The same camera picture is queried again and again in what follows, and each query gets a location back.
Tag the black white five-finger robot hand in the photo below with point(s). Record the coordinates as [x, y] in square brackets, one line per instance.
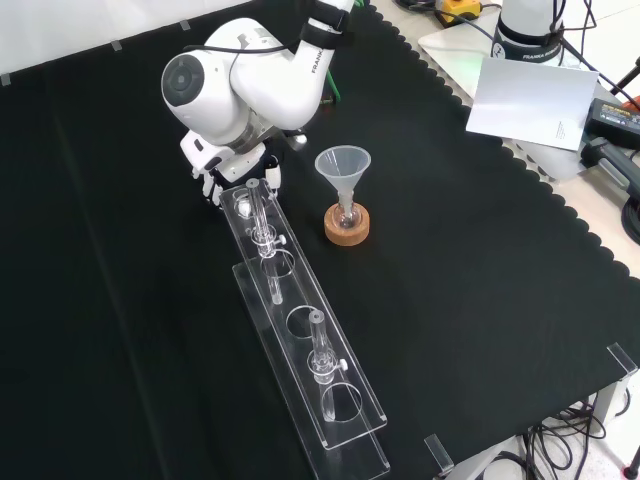
[240, 165]

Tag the clear weighing funnel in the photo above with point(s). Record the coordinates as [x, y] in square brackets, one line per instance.
[244, 206]

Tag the clear plastic funnel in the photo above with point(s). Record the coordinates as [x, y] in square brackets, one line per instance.
[343, 165]

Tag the clear funnel stand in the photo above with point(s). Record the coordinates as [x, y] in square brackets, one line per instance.
[305, 320]

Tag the small round-bottom glass flask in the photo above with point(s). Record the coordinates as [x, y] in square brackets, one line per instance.
[346, 217]

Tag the grey tape piece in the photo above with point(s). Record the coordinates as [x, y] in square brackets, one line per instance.
[5, 80]
[184, 25]
[116, 45]

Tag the black bench cloth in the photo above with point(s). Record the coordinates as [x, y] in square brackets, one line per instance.
[475, 260]

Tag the yellow stop button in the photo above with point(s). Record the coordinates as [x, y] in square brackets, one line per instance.
[457, 7]

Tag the pale board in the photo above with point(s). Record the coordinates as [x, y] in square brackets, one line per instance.
[530, 102]

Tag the grey mounting plate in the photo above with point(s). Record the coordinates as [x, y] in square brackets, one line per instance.
[550, 160]

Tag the clear cloth clamp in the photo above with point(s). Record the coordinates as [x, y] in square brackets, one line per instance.
[622, 359]
[438, 452]

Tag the black clamp device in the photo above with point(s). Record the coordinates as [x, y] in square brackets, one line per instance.
[612, 157]

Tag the black power adapter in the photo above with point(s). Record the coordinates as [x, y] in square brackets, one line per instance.
[614, 117]

